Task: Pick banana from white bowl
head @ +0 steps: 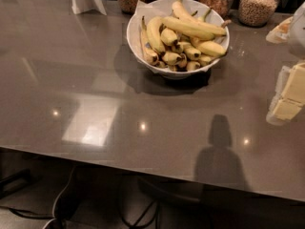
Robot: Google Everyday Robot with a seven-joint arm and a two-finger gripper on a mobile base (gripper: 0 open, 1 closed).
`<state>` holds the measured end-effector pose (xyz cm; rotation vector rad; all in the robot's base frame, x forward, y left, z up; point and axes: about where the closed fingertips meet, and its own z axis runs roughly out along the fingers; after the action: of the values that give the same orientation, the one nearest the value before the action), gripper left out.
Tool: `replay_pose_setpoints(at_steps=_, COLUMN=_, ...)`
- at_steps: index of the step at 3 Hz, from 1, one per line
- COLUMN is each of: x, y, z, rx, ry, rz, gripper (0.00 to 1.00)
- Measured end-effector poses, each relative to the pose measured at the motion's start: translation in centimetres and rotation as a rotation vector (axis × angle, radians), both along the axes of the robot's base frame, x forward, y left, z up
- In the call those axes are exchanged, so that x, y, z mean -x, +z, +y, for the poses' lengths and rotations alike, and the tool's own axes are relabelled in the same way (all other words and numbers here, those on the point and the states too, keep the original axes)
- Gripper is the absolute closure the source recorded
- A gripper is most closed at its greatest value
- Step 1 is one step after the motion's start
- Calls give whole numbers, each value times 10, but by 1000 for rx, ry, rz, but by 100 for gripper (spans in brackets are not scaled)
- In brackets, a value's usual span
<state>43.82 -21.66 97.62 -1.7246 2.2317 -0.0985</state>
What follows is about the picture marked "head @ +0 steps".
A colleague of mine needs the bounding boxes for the short yellow banana centre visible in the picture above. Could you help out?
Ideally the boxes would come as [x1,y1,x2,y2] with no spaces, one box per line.
[161,28,178,46]

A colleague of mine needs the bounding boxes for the yellow banana at back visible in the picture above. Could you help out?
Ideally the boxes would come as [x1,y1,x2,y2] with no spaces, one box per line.
[172,0,232,30]

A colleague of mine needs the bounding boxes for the yellow banana on right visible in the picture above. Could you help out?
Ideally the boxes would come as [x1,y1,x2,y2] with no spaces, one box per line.
[191,37,227,57]

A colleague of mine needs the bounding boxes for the white paper bowl liner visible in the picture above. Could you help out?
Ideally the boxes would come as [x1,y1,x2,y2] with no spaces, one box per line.
[127,0,218,79]

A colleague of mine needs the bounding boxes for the small yellow banana front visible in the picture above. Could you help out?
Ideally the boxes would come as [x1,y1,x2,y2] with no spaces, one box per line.
[162,52,182,65]

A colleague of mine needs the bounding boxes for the dark chair under table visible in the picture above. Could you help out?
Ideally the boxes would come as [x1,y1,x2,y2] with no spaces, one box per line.
[42,166,89,229]

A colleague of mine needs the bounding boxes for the thin yellow banana far left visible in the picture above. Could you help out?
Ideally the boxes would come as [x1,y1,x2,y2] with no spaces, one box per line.
[140,17,159,65]

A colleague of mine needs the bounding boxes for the black cable under table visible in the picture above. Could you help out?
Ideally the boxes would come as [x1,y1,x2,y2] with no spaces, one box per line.
[117,172,160,229]

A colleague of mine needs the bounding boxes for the glass jar of chickpeas right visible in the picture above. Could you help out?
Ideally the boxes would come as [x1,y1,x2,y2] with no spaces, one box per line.
[238,0,279,27]

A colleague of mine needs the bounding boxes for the yellow banana on left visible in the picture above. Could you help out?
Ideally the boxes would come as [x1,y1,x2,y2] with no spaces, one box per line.
[147,16,166,54]

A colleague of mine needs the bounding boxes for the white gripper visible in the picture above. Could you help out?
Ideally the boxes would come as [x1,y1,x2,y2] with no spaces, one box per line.
[266,2,305,126]

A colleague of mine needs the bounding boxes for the long yellow banana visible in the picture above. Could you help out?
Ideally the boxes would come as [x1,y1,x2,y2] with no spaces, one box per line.
[162,16,227,40]

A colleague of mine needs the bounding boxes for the white ceramic bowl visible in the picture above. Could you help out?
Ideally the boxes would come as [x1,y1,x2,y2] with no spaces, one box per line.
[127,0,230,79]

